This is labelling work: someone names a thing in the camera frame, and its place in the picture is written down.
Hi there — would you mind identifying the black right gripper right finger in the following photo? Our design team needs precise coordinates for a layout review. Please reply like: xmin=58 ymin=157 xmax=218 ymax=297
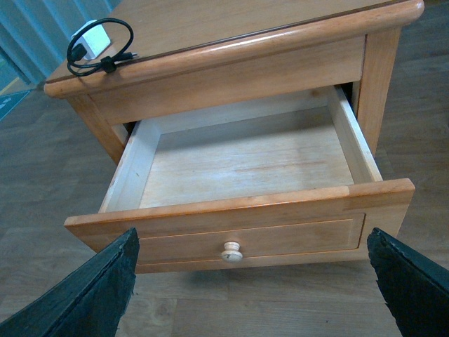
xmin=367 ymin=227 xmax=448 ymax=336

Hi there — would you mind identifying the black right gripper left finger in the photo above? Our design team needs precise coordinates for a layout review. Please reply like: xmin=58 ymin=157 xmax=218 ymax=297
xmin=1 ymin=228 xmax=140 ymax=336

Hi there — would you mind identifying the wooden drawer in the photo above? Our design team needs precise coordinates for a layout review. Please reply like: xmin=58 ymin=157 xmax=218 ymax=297
xmin=65 ymin=86 xmax=415 ymax=273

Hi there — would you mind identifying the black charger cable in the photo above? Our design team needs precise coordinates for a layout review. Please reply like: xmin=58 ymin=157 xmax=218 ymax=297
xmin=66 ymin=18 xmax=139 ymax=77

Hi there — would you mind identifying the white charger adapter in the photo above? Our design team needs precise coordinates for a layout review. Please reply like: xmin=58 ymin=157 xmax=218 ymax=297
xmin=74 ymin=25 xmax=111 ymax=60

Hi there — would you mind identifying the green floor mat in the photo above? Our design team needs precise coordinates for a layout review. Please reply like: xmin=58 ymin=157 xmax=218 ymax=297
xmin=0 ymin=90 xmax=31 ymax=121

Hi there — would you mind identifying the light wooden nightstand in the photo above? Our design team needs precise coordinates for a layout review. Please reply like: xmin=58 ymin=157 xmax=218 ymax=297
xmin=44 ymin=1 xmax=424 ymax=161

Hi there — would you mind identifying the light blue curtain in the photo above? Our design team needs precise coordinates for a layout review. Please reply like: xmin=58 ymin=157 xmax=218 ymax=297
xmin=1 ymin=0 xmax=120 ymax=84

